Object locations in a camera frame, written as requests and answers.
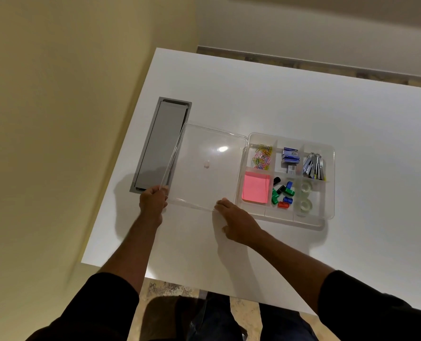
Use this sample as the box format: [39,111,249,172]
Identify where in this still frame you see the transparent plastic box lid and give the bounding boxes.
[159,123,249,213]

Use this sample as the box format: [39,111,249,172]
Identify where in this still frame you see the pile of colourful paper clips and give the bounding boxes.
[252,144,273,171]

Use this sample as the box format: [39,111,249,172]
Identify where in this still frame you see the grey table cable hatch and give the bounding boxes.
[129,97,192,194]

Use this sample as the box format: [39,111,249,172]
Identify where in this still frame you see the person's leg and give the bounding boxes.
[258,303,319,341]
[187,293,248,341]

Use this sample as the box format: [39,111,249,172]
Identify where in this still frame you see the person's left hand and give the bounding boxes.
[139,185,170,228]

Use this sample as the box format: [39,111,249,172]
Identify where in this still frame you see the bunch of silver metal clips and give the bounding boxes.
[302,152,326,181]

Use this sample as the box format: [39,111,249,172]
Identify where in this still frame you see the person's right leg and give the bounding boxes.
[258,303,319,341]

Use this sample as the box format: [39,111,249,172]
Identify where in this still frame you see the pink sticky note pad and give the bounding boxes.
[241,170,272,205]

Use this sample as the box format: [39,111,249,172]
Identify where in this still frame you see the person's right forearm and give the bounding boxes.
[249,229,336,313]

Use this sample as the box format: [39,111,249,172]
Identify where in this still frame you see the pile of coloured binder clips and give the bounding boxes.
[271,176,296,209]

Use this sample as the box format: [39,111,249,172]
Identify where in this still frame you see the person's black right sleeve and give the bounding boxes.
[317,269,421,341]

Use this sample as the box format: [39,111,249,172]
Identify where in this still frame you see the clear plastic organizer box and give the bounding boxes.
[235,132,336,231]

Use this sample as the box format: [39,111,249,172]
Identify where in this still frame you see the person's right hand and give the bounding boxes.
[214,197,264,247]

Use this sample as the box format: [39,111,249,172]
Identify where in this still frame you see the person's black sleeve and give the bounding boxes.
[25,272,140,341]
[317,269,421,341]

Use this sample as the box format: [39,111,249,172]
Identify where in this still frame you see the person's black left sleeve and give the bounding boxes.
[25,272,140,341]

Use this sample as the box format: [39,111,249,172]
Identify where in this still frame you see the person's left leg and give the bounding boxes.
[187,293,248,341]

